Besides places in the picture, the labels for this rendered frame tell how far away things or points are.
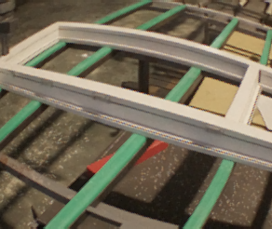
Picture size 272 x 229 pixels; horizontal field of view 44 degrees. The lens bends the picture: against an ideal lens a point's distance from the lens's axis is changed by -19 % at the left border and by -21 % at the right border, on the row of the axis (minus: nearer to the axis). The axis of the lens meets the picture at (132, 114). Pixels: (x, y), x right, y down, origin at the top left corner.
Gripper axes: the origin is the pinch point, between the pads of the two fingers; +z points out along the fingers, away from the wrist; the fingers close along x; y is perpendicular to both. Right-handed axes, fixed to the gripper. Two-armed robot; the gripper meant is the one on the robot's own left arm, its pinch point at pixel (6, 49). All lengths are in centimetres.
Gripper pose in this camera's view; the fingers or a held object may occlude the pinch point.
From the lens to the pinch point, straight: 136.0
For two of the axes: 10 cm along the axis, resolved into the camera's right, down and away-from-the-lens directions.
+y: 4.8, -4.7, 7.4
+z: 0.0, 8.5, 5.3
